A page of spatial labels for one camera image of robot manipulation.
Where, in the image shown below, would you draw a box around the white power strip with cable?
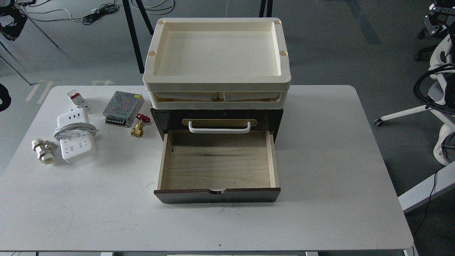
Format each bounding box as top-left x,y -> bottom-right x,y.
54,108 -> 98,164

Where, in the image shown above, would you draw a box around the open wooden drawer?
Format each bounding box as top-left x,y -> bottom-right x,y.
154,130 -> 281,204

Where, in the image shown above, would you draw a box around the cream plastic tray top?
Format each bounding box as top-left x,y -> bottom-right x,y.
143,17 -> 291,109

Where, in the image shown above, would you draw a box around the metal mesh power supply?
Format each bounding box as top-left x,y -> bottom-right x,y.
103,91 -> 144,128

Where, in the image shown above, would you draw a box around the small white red socket adapter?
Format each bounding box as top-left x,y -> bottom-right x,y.
66,89 -> 90,111

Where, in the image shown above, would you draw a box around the white plastic pipe union fitting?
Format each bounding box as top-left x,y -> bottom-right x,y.
31,138 -> 59,164

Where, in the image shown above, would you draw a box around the white office chair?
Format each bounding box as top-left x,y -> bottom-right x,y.
374,36 -> 455,166

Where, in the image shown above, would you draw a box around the white desk edge right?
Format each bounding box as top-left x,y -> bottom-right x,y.
398,162 -> 455,213

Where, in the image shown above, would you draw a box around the grey metal tripod legs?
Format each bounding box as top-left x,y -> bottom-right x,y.
0,0 -> 59,86

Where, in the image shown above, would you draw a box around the black office chair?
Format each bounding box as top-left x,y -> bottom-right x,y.
417,0 -> 455,62

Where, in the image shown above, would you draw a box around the white drawer handle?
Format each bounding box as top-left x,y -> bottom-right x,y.
188,121 -> 251,134

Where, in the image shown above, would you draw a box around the brass valve red handle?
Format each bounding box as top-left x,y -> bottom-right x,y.
130,113 -> 151,138

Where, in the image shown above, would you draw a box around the black cable bundle on floor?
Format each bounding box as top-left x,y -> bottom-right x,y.
82,3 -> 120,26

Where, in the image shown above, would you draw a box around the black cable hanging right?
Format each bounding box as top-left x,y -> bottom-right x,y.
412,171 -> 438,237

